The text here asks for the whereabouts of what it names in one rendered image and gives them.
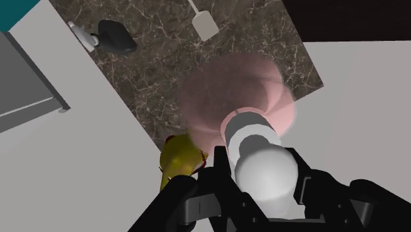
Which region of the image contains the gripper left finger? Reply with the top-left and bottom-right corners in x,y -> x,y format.
128,146 -> 269,232

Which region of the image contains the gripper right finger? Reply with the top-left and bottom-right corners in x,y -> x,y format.
288,147 -> 411,232

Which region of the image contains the white rounded cylinder shaker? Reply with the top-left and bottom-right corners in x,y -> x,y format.
224,110 -> 306,220

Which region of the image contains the yellow green figure red trim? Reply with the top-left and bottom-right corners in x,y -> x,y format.
159,133 -> 209,191

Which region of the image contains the pink translucent bowl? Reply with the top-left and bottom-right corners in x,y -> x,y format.
178,53 -> 297,159

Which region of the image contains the white spatula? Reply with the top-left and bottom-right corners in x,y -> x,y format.
187,0 -> 221,43

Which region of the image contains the black tool white handle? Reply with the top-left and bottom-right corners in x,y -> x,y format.
67,19 -> 138,56

